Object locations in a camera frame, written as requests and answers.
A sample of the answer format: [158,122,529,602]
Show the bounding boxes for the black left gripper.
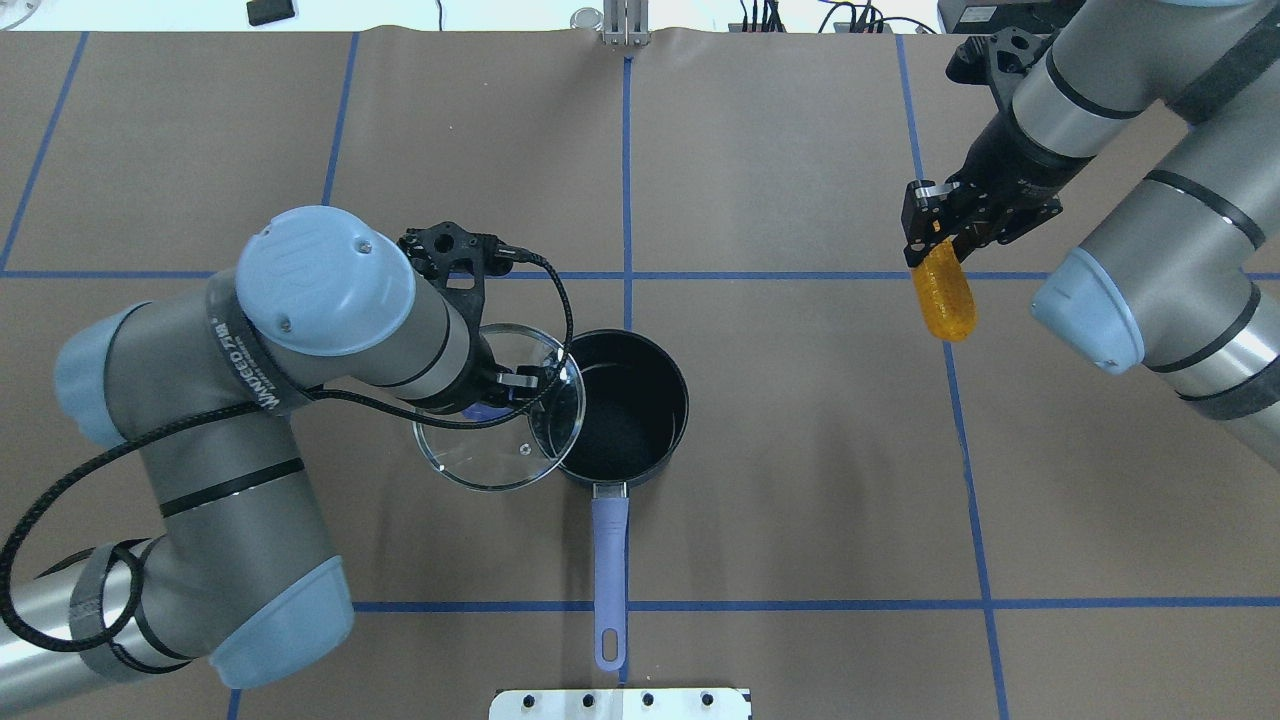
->
[440,345,561,416]

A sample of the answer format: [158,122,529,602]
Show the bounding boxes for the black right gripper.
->
[902,111,1076,269]

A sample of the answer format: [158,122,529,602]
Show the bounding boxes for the yellow corn cob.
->
[910,238,978,343]

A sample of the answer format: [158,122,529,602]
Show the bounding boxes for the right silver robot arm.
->
[901,1,1279,465]

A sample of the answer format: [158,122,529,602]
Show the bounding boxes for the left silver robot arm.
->
[3,205,564,717]

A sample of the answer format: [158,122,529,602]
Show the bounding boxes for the small black puck device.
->
[244,0,297,28]

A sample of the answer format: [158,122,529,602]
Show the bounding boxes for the dark blue saucepan purple handle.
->
[530,329,690,673]

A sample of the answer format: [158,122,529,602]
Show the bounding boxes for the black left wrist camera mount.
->
[396,222,513,290]

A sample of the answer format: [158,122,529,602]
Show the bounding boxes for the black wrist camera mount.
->
[396,222,513,290]
[945,26,1059,111]

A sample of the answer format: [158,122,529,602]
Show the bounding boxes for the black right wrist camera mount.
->
[945,26,1059,111]

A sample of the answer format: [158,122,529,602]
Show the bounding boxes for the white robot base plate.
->
[488,687,755,719]

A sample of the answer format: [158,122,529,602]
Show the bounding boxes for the aluminium frame post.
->
[600,0,652,47]

